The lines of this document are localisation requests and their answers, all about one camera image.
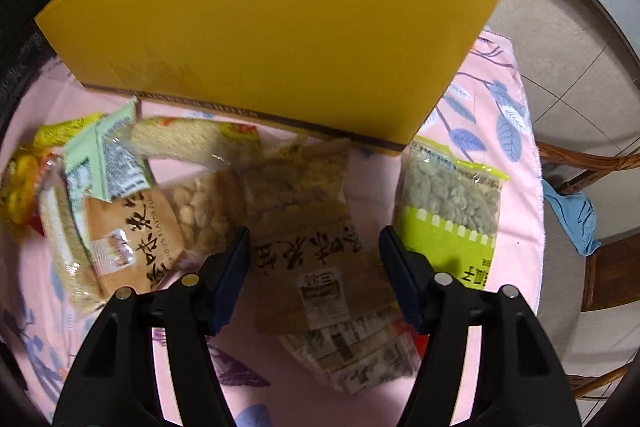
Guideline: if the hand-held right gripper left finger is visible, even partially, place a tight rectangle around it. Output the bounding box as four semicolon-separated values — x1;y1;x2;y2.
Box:
52;227;251;427

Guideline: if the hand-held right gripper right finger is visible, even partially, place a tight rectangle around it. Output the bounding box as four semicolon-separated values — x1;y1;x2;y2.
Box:
378;227;583;427

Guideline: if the brown paper peanut packet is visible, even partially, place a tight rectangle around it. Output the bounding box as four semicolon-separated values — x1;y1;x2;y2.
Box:
242;139;398;338
82;171;247;299

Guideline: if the yellow cardboard box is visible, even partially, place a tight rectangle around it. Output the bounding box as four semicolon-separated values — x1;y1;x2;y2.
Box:
34;0;502;158

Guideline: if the green seed packet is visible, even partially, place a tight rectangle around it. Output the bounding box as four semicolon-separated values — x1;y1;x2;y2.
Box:
392;139;510;294

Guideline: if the white labelled clear packet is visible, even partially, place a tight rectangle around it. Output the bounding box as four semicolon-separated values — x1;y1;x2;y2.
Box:
277;309;423;397

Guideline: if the pink printed tablecloth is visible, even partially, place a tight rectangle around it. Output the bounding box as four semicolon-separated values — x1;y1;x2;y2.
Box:
0;31;544;427

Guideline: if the clear rice roll packet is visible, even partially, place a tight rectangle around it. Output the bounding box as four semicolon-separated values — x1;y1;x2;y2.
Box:
127;117;262;170
39;162;103;313

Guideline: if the mint green packet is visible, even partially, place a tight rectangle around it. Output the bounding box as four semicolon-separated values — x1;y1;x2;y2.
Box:
64;101;157;204

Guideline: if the blue cloth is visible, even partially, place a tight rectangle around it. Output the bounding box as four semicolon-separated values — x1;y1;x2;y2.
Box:
541;179;602;257

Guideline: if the wooden chair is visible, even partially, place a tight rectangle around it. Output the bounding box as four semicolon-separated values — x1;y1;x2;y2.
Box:
535;141;640;404

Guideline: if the long yellow bar packet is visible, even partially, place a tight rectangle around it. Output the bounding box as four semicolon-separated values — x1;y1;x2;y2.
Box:
34;113;107;148

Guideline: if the yellow chip packet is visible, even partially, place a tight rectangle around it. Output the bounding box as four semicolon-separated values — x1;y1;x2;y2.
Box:
0;146;47;226

